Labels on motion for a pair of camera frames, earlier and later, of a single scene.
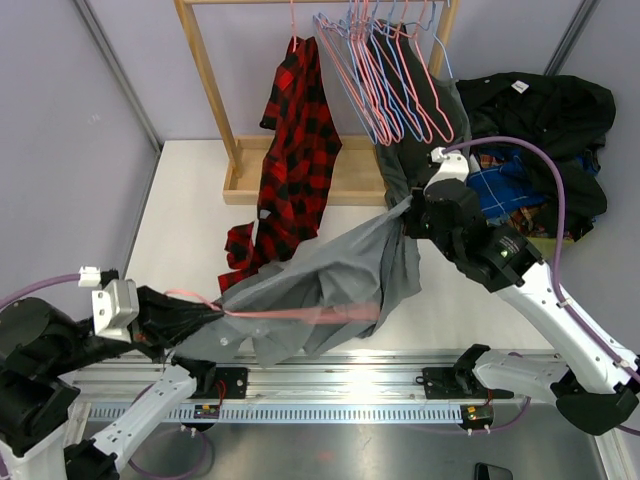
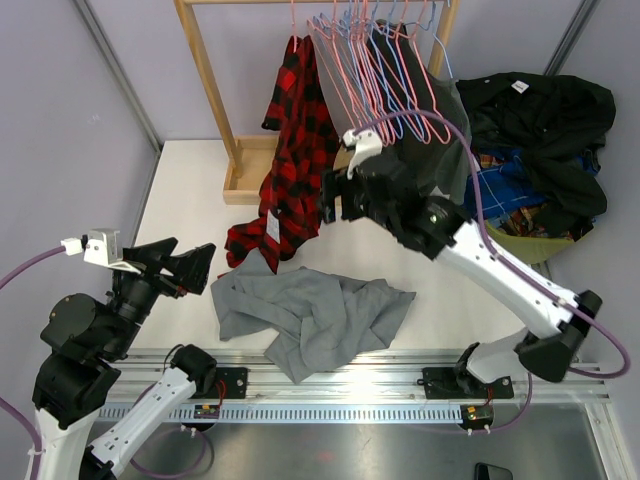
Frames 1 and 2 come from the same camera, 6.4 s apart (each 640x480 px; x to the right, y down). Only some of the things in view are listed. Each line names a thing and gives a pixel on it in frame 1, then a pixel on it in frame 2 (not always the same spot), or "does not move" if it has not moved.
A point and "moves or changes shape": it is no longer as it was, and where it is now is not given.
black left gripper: [163, 319] to [190, 268]
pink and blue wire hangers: [376, 52] does not move
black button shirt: [569, 117] does not move
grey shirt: [342, 287] moves or changes shape
